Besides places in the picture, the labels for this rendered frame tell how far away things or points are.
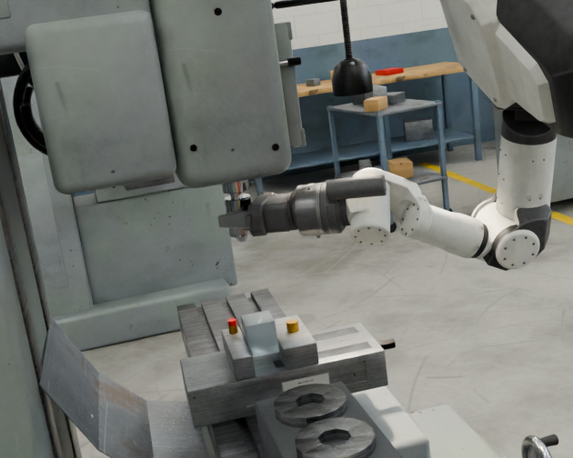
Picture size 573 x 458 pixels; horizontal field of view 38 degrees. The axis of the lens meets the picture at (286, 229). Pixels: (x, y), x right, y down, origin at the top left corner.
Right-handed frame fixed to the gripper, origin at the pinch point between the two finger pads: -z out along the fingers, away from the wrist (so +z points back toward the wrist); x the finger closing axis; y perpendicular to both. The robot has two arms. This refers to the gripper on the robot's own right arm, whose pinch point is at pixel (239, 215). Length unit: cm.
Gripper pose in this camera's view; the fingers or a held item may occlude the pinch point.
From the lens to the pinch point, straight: 145.0
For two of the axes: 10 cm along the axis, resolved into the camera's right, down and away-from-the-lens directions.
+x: -2.1, 2.8, -9.4
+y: 1.4, 9.6, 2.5
